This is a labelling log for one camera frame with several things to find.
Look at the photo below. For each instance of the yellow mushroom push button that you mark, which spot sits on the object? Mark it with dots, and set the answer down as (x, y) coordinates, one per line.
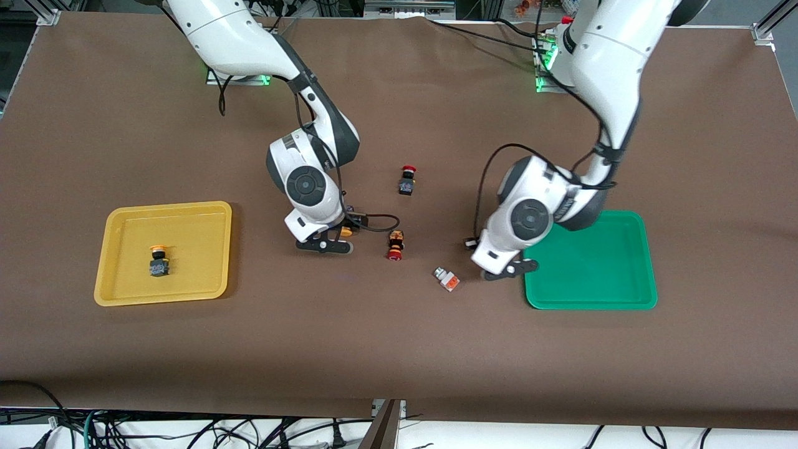
(346, 232)

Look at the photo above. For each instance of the yellow plastic tray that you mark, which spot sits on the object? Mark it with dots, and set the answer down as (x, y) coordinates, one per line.
(193, 274)

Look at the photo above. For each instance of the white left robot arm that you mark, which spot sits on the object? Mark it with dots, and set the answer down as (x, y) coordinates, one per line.
(605, 62)

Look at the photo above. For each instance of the aluminium frame profile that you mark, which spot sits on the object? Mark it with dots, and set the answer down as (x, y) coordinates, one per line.
(408, 7)

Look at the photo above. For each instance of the brown table cover sheet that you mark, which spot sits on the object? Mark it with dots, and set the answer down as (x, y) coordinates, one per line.
(399, 349)

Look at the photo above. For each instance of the white orange push button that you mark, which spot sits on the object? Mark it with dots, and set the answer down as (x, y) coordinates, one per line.
(447, 280)

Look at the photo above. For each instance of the aluminium corner bracket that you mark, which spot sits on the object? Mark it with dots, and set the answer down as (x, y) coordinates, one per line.
(48, 17)
(764, 32)

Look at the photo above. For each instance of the yellow push button white label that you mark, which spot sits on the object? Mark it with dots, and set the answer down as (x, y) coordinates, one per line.
(159, 268)

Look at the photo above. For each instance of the white metal bracket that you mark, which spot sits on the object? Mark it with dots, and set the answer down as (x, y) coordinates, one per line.
(376, 408)

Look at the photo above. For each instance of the brown wooden post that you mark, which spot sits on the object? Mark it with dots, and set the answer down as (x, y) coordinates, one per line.
(380, 433)

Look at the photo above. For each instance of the red push button black block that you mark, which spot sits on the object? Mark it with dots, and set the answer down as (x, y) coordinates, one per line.
(406, 186)

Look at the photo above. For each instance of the red push button orange block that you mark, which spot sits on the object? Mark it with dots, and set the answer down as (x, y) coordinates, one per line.
(395, 240)

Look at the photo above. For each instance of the green plastic tray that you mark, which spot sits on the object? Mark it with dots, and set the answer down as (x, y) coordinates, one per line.
(592, 274)

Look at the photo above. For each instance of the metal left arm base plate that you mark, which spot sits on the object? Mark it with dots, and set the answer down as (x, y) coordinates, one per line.
(541, 84)

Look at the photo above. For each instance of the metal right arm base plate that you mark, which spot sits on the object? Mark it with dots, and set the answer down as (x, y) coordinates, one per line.
(249, 80)

